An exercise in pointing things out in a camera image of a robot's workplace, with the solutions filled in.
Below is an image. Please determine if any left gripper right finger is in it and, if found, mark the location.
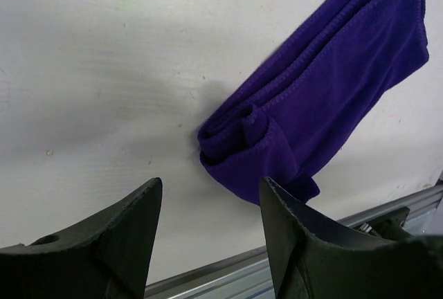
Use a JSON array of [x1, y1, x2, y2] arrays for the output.
[[260, 178, 442, 298]]

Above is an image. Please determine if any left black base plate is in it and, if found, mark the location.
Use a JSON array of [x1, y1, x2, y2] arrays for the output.
[[358, 207, 411, 242]]

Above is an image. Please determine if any dark purple towel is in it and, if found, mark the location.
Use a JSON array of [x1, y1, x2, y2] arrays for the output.
[[197, 0, 429, 204]]

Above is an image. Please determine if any aluminium mounting rail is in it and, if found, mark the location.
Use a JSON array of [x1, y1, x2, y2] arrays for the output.
[[144, 183, 442, 298]]

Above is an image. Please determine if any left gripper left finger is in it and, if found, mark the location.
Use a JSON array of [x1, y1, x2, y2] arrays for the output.
[[1, 178, 163, 298]]

